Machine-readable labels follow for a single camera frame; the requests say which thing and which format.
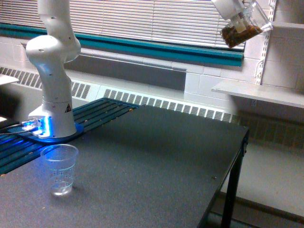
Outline white wall shelf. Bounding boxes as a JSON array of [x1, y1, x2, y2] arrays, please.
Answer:
[[211, 80, 304, 108], [272, 21, 304, 30]]

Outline empty clear plastic cup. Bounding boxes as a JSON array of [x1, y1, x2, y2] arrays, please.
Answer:
[[40, 144, 78, 197]]

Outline white baseboard radiator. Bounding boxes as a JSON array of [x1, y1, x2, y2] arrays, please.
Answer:
[[0, 66, 239, 124]]

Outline white lower wall shelf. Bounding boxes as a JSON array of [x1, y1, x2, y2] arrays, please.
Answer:
[[211, 80, 304, 108]]

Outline black cable at base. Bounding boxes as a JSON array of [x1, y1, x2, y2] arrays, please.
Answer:
[[0, 122, 24, 136]]

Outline teal window sill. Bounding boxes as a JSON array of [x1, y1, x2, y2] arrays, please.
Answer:
[[0, 22, 245, 67]]

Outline black table leg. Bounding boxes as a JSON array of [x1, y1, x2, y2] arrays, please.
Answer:
[[220, 130, 249, 228]]

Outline clear cup with brown contents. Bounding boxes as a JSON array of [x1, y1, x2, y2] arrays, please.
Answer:
[[220, 0, 273, 48]]

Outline white upper wall shelf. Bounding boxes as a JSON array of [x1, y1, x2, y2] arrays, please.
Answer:
[[272, 21, 304, 30]]

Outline teal slatted rail platform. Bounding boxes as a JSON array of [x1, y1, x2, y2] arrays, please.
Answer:
[[0, 98, 139, 175]]

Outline white object at left edge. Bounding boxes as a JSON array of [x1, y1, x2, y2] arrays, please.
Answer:
[[0, 74, 19, 86]]

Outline white window blinds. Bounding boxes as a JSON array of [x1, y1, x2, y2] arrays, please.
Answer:
[[0, 0, 253, 50]]

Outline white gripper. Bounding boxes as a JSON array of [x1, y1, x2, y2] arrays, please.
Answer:
[[211, 0, 247, 33]]

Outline white shelf bracket rail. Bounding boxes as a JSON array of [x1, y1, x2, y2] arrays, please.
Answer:
[[255, 0, 276, 85]]

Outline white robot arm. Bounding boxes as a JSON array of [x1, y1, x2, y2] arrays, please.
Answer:
[[26, 0, 81, 139]]

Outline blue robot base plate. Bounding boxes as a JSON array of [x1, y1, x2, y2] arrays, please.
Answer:
[[14, 123, 84, 144]]

